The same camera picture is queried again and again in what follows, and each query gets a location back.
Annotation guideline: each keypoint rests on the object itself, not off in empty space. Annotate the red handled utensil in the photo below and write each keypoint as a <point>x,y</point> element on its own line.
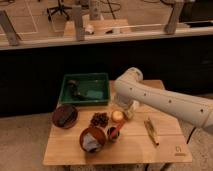
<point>117,129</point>

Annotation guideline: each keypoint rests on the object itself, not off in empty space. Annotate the bunch of dark grapes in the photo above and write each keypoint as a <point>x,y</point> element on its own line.
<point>99,119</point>

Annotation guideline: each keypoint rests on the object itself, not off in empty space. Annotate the brown bowl with dark block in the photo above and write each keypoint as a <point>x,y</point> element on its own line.
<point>65,116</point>

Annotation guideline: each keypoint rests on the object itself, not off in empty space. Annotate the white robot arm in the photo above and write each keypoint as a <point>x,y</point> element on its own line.
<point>195,110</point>

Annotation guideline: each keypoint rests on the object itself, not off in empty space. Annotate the green plastic bin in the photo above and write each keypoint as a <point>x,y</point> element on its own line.
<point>94,87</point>

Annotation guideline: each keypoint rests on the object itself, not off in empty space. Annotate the dark object in bin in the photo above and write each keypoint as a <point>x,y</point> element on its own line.
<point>74,90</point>

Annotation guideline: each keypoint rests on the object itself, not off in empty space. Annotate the yellow apple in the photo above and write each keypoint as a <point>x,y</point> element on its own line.
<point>117,116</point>

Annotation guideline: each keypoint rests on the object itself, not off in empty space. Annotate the black office chair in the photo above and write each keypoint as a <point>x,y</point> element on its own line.
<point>61,8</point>

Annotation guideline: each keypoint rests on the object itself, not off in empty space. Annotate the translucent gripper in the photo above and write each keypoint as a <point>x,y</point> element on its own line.
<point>129,109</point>

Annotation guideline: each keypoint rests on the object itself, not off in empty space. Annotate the yellow banana shaped object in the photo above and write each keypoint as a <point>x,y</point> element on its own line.
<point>151,131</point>

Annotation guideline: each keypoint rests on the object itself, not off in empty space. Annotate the brown bowl with grey cloth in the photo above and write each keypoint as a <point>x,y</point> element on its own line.
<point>92,139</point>

